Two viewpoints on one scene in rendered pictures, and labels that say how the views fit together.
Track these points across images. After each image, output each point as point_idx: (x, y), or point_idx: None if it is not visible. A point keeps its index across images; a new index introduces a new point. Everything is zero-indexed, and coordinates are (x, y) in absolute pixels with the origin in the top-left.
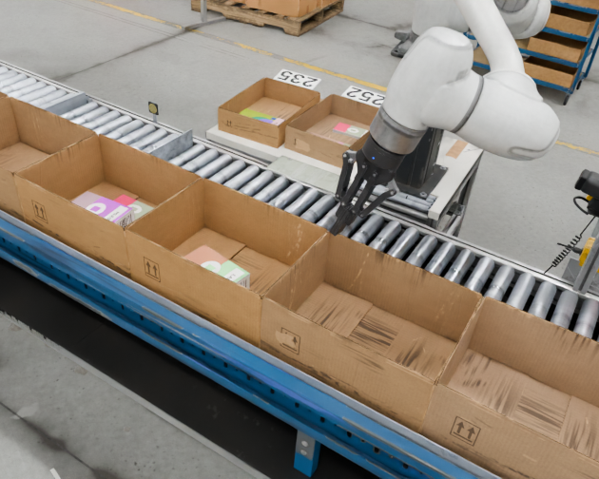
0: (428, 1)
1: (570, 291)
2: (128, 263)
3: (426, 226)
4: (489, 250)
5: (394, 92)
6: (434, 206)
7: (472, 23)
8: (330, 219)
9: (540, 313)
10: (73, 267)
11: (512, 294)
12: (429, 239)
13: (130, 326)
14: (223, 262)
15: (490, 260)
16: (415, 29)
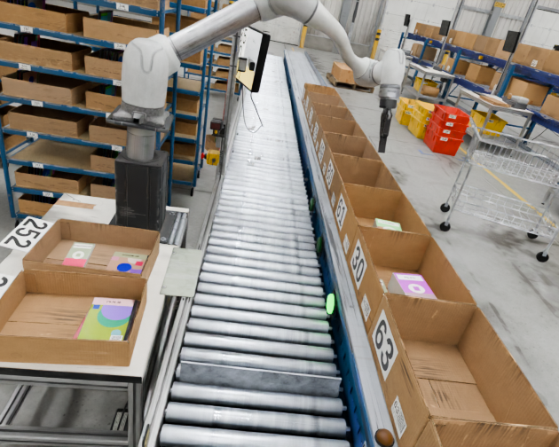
0: (166, 77)
1: (226, 176)
2: (421, 260)
3: (208, 213)
4: (212, 194)
5: (403, 76)
6: (182, 210)
7: (350, 50)
8: (237, 248)
9: (251, 183)
10: None
11: (243, 189)
12: (222, 211)
13: None
14: (381, 226)
15: (224, 193)
16: (158, 105)
